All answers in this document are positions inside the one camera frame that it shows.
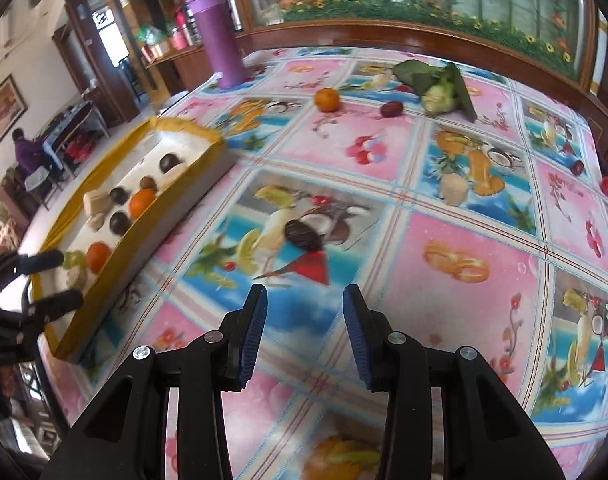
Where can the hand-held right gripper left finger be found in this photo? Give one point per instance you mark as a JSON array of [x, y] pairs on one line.
[[251, 330]]

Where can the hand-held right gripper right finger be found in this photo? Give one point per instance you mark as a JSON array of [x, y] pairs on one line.
[[356, 335]]

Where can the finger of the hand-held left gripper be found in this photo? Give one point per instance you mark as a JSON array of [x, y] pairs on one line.
[[58, 304], [38, 262]]

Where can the green grape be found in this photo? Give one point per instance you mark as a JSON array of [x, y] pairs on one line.
[[73, 259]]

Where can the dark brown round fruit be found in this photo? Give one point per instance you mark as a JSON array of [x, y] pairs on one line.
[[118, 222], [303, 234], [118, 195], [167, 161]]

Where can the white tray with yellow tape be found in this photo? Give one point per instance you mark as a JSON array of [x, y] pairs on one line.
[[148, 147]]

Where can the pale cream piece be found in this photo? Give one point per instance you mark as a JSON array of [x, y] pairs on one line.
[[96, 222], [76, 277]]

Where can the wooden chair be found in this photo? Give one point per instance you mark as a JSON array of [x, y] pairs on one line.
[[36, 185]]

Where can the cream block piece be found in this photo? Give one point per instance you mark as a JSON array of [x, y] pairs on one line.
[[96, 202]]

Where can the red bag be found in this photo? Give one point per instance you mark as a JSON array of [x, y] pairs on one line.
[[78, 147]]

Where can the fruit print tablecloth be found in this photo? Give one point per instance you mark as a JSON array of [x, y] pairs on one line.
[[459, 260]]

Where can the small brown fruit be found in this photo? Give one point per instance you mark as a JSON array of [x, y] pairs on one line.
[[146, 183]]

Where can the table with patterned cloth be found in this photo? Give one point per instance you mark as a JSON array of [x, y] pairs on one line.
[[68, 127]]

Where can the red date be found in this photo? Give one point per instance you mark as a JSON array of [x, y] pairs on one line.
[[577, 167], [391, 108]]

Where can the wooden counter cabinet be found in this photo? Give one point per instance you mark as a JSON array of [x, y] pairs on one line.
[[178, 65]]

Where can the green plastic bag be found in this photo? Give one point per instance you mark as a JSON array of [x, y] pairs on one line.
[[151, 35]]

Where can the cauliflower with green leaves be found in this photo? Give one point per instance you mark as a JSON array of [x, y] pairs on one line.
[[436, 91]]

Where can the pink bottle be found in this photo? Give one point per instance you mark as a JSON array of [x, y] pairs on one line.
[[176, 40]]

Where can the purple thermos bottle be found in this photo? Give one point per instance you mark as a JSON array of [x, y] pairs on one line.
[[218, 35]]

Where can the framed wall painting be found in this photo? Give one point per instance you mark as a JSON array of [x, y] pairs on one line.
[[1, 110]]

